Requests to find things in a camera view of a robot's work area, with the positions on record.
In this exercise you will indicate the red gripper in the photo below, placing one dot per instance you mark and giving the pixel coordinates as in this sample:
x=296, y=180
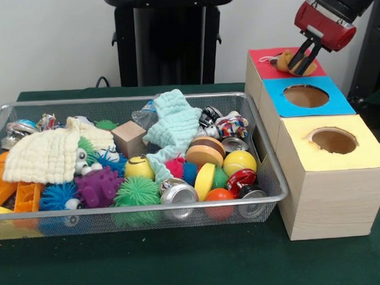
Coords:
x=330, y=26

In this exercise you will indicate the brown plush toy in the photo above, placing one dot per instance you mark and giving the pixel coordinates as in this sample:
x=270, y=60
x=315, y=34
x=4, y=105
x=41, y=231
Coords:
x=283, y=62

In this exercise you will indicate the mint green cloth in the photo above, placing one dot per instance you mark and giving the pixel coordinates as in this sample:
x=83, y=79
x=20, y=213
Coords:
x=173, y=124

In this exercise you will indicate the wooden box with three holes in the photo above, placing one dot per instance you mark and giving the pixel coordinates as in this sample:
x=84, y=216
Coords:
x=334, y=199

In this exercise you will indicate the shallow silver mesh bin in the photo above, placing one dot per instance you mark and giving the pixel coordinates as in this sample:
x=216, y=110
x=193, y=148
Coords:
x=49, y=104

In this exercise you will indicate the black stand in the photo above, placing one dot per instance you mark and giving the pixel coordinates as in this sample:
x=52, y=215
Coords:
x=372, y=62

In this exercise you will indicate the yellow ball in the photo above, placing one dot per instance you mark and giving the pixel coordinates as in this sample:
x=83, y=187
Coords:
x=239, y=162

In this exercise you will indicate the crushed red can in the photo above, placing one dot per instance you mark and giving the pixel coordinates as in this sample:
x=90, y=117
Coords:
x=242, y=178

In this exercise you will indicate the toy hamburger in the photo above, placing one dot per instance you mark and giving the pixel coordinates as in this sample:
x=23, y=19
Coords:
x=204, y=151

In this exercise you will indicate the orange red ball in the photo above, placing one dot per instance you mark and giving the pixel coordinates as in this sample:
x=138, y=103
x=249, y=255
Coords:
x=219, y=196

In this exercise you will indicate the wooden cube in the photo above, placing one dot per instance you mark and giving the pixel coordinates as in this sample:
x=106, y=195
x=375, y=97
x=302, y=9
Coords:
x=128, y=139

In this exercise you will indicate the purple spiky rubber toy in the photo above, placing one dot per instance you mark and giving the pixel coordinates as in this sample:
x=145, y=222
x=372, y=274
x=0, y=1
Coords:
x=99, y=187

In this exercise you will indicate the cream knitted cloth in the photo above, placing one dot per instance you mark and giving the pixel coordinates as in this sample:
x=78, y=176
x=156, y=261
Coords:
x=39, y=158

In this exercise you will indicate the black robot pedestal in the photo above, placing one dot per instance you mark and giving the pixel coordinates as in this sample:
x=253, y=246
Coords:
x=167, y=49

